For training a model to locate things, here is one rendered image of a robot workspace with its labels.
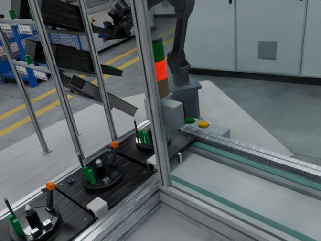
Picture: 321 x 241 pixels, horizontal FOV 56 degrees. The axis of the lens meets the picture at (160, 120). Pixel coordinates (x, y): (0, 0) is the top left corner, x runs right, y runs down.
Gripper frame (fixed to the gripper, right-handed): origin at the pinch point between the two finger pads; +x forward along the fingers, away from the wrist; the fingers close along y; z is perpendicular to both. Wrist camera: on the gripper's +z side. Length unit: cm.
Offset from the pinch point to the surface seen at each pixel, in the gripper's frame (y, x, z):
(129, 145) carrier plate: 37, 27, -28
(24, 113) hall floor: -278, 35, -134
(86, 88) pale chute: 21.2, 26.9, -5.8
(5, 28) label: 2.1, 36.9, 22.0
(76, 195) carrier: 48, 54, -21
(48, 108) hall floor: -262, 9, -140
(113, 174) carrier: 53, 41, -20
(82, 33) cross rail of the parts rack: 19.8, 17.9, 12.4
